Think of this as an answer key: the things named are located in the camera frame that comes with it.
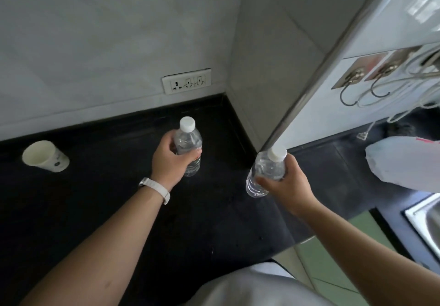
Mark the person's left hand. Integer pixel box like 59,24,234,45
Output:
151,130,203,192

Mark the person's right hand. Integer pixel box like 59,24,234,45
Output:
256,153,319,218

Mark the clear water bottle white cap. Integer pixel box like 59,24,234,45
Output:
245,147,288,199
173,117,204,178

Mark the person's left forearm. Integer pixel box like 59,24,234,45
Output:
20,183,168,306

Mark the person's right forearm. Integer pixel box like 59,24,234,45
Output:
296,197,440,306

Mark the white wristband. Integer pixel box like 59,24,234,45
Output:
138,177,171,205

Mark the white refrigerator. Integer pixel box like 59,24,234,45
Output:
258,0,440,154

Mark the person's white garment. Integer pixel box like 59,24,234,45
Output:
185,260,335,306

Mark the white plastic bag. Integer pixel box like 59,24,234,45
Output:
365,136,440,193

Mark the white paper cup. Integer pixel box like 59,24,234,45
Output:
22,140,71,173

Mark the steel sink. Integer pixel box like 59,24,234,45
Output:
404,194,440,261

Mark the white wall socket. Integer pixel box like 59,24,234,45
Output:
161,69,212,96

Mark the white cable with plug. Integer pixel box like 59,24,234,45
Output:
356,121,377,141

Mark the metal adhesive wall hook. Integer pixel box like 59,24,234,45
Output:
365,45,423,98
331,53,388,107

